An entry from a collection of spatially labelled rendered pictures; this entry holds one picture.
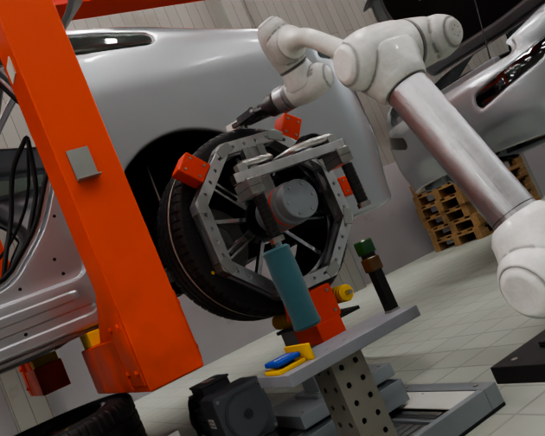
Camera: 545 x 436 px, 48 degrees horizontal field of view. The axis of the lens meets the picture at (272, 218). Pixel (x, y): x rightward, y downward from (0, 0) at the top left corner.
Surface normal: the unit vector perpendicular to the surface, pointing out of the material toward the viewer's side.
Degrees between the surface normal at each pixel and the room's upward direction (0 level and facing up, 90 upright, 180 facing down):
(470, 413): 90
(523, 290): 97
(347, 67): 85
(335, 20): 90
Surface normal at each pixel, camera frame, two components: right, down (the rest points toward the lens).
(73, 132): 0.44, -0.26
